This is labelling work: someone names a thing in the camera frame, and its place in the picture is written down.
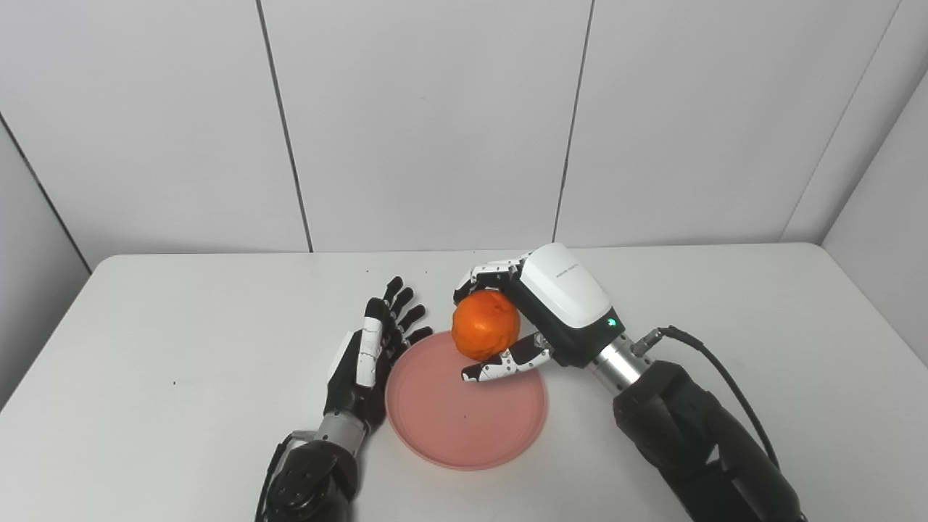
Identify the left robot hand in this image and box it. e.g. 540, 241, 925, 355
323, 276, 434, 433

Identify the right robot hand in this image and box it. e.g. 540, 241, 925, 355
453, 242, 626, 382

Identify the orange fruit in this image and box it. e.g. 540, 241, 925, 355
451, 290, 521, 362

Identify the pink round plate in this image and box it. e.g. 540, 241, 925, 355
384, 330, 549, 472

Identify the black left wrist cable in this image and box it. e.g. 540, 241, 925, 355
254, 431, 317, 522

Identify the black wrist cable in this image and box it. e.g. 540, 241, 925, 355
631, 325, 781, 471
254, 431, 317, 522

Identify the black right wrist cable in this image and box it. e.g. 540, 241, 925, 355
631, 325, 781, 471

